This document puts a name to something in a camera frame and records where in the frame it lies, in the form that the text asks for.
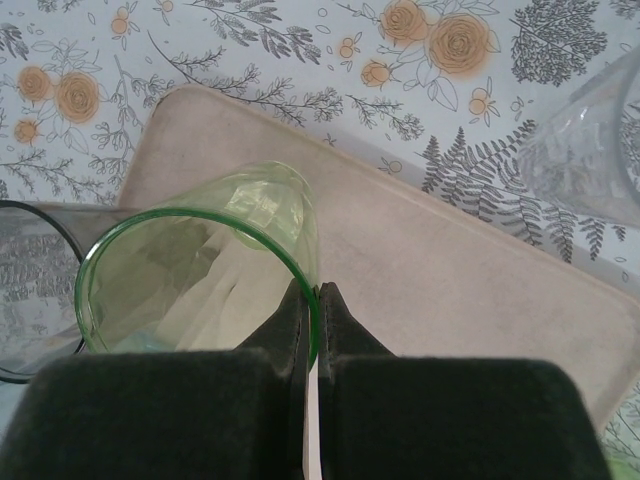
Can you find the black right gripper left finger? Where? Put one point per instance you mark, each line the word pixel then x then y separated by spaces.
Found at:
pixel 175 415

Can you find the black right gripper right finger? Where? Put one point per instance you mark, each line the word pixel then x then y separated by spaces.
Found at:
pixel 450 420

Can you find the pink rectangular tray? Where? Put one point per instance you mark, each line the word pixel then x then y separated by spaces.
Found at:
pixel 425 280

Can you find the tall green plastic glass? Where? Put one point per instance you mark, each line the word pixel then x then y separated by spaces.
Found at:
pixel 200 240

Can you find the grey plastic glass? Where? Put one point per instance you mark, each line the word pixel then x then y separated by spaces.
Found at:
pixel 35 270

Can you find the clear tall plastic glass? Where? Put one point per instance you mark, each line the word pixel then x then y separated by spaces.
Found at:
pixel 575 150

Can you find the floral tablecloth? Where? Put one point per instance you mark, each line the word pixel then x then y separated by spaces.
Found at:
pixel 250 50

